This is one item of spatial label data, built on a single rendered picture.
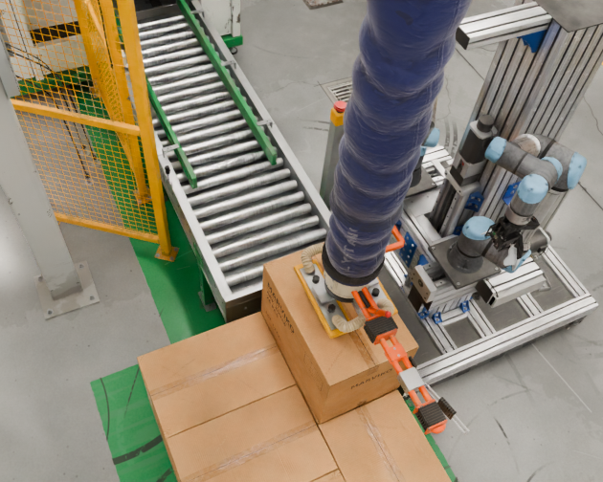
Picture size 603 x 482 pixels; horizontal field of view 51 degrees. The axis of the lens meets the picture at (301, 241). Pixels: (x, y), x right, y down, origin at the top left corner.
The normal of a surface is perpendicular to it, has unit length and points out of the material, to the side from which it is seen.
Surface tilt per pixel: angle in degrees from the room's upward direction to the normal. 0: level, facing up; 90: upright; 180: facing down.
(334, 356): 0
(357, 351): 0
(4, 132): 92
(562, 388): 0
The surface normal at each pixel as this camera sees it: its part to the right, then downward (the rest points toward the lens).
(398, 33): -0.48, 0.66
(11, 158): 0.43, 0.75
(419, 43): 0.00, 0.87
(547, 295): 0.07, -0.59
